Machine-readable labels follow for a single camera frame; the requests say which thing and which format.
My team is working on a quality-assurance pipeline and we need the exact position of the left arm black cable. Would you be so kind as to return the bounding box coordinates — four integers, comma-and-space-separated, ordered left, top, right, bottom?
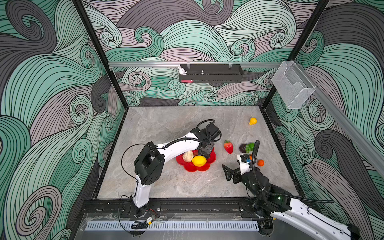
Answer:
120, 119, 223, 181

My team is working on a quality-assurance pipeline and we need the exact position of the red fake strawberry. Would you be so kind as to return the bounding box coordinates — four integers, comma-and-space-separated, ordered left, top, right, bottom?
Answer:
224, 141, 234, 154

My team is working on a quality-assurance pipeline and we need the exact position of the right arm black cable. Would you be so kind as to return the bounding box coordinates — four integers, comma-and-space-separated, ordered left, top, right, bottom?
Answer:
251, 139, 334, 205

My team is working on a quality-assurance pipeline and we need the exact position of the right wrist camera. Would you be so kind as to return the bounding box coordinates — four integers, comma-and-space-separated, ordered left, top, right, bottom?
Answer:
237, 154, 252, 175

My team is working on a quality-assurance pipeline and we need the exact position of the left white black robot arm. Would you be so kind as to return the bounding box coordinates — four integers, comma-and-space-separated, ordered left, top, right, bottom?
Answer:
133, 119, 222, 208

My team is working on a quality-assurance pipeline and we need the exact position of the yellow fake lemon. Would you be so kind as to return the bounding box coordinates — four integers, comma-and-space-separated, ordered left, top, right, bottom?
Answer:
192, 156, 207, 167

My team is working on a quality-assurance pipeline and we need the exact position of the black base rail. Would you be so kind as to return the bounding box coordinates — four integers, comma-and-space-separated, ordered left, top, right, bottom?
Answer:
83, 197, 301, 219

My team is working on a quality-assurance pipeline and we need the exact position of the clear acrylic wall holder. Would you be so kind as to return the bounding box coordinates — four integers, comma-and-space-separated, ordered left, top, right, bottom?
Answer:
272, 61, 316, 110

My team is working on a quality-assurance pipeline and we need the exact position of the black wall shelf tray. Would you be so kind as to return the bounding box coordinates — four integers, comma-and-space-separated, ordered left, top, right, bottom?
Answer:
179, 63, 244, 86

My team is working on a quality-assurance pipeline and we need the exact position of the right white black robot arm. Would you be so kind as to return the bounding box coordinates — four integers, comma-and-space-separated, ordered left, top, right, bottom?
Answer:
222, 162, 360, 240

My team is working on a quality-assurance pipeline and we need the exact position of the green fake lime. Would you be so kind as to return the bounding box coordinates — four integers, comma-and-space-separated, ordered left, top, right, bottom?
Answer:
245, 143, 255, 154

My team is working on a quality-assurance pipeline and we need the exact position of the red flower-shaped fruit bowl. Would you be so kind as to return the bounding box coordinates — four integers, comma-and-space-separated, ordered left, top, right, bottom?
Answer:
176, 149, 217, 172

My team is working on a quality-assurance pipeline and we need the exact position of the beige fake pear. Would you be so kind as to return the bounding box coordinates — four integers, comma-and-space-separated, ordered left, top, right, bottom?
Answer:
182, 151, 194, 163

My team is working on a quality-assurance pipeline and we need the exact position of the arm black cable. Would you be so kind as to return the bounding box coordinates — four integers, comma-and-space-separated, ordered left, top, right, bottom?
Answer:
251, 139, 334, 205
120, 119, 223, 181

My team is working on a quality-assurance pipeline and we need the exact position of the small yellow fake pear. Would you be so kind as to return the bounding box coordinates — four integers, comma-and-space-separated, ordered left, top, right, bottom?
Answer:
249, 118, 258, 126

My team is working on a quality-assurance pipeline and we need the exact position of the small white rabbit figurine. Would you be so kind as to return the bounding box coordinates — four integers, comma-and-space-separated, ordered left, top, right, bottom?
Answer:
178, 65, 187, 75

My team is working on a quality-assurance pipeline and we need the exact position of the white perforated cable duct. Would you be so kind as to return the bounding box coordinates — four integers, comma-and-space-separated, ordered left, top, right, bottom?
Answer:
85, 220, 259, 232

